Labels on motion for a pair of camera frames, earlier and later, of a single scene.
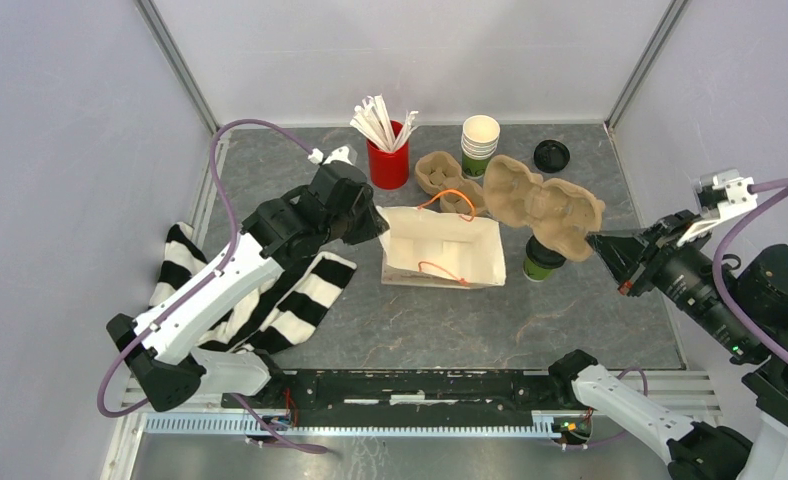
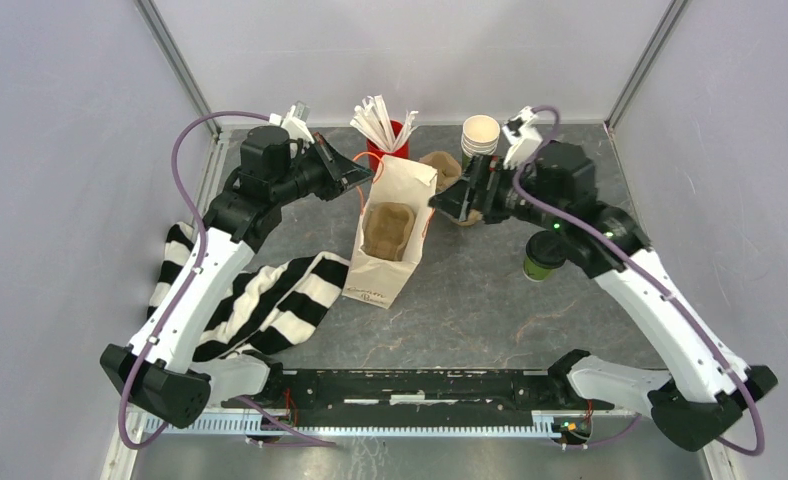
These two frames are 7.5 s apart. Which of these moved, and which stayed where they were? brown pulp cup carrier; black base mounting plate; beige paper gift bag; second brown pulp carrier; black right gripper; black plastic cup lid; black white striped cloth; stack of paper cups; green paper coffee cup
Moved: brown pulp cup carrier; black right gripper; beige paper gift bag
Stayed: second brown pulp carrier; stack of paper cups; black plastic cup lid; black base mounting plate; black white striped cloth; green paper coffee cup
